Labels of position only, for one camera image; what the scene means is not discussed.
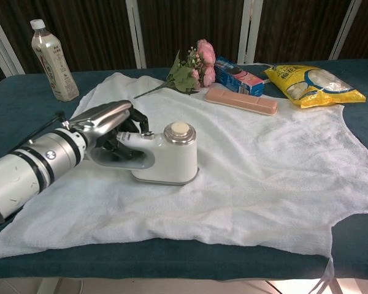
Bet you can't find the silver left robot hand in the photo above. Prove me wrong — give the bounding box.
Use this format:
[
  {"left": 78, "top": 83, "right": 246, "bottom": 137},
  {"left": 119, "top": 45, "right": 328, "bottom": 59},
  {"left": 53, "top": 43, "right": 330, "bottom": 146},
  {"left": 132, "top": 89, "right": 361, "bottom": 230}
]
[{"left": 64, "top": 100, "right": 156, "bottom": 160}]

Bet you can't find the white handheld steam iron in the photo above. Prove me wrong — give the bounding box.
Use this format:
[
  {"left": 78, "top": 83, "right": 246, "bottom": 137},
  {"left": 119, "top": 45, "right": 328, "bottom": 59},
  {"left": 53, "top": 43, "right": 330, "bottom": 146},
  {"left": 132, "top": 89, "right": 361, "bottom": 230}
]
[{"left": 90, "top": 121, "right": 199, "bottom": 186}]

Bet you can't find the milk tea plastic bottle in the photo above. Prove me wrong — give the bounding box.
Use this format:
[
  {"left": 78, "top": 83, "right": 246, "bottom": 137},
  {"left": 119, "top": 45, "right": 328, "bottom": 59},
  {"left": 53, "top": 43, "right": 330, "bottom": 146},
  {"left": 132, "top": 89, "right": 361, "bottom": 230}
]
[{"left": 29, "top": 18, "right": 80, "bottom": 103}]

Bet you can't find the dark teal table cover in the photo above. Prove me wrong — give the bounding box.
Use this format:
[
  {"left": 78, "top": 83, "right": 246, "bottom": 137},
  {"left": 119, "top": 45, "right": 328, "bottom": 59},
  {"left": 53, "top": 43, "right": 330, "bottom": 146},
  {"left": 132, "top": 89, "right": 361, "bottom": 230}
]
[{"left": 0, "top": 59, "right": 368, "bottom": 281}]

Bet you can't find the pink artificial flower bouquet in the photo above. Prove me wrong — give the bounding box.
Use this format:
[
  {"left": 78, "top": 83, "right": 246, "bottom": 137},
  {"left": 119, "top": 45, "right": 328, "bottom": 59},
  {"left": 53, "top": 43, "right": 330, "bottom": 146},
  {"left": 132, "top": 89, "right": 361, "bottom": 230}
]
[{"left": 132, "top": 39, "right": 217, "bottom": 100}]

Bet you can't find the pink oblong plastic case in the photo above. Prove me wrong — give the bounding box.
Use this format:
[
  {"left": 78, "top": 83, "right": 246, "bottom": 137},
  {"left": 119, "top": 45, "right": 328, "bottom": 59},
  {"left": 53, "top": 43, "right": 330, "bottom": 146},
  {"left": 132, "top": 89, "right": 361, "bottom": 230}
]
[{"left": 204, "top": 88, "right": 279, "bottom": 117}]

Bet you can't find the blue pink cookie box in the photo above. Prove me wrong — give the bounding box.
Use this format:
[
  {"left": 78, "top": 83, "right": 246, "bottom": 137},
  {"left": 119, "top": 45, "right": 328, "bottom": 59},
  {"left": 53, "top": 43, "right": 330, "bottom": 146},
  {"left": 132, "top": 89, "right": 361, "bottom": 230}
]
[{"left": 213, "top": 55, "right": 265, "bottom": 97}]

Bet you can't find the white towel cloth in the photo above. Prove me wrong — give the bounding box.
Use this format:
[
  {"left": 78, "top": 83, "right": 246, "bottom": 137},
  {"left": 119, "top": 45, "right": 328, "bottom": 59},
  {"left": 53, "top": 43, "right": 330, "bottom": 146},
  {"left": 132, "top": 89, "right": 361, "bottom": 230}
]
[{"left": 0, "top": 62, "right": 368, "bottom": 257}]

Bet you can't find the yellow snack bag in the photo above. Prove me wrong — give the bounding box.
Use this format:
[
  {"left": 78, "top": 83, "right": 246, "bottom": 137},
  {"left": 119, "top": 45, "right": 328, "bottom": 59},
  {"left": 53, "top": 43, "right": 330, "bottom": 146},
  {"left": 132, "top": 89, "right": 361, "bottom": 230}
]
[{"left": 263, "top": 64, "right": 367, "bottom": 110}]

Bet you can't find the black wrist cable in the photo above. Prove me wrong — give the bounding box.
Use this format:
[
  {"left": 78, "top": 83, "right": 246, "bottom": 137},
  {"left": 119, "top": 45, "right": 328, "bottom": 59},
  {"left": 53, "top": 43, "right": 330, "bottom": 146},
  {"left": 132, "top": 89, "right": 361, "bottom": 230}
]
[{"left": 19, "top": 110, "right": 66, "bottom": 145}]

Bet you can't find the brown folding screen white frame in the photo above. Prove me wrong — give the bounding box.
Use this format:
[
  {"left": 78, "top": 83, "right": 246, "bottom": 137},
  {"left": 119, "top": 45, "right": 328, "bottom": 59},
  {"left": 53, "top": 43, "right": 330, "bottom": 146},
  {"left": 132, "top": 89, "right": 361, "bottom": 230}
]
[{"left": 0, "top": 0, "right": 368, "bottom": 76}]

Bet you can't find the white hanging strap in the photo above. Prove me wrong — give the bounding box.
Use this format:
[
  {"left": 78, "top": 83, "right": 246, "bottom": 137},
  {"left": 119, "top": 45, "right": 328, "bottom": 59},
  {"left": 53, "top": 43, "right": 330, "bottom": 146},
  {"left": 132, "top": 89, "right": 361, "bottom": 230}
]
[{"left": 312, "top": 255, "right": 337, "bottom": 294}]

